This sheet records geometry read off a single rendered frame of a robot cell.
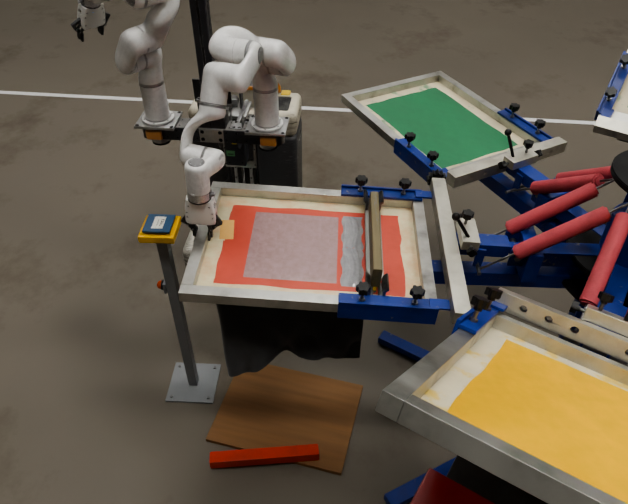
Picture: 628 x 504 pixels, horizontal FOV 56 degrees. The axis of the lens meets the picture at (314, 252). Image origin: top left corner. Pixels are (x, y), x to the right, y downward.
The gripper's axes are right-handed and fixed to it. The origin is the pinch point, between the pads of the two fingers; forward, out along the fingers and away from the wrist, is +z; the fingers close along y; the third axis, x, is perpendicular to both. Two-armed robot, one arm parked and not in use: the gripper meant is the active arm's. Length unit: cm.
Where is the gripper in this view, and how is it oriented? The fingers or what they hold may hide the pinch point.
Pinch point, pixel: (202, 233)
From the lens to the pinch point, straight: 204.2
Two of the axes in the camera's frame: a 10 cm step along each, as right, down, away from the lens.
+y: -10.0, -0.7, 0.0
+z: -0.5, 7.4, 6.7
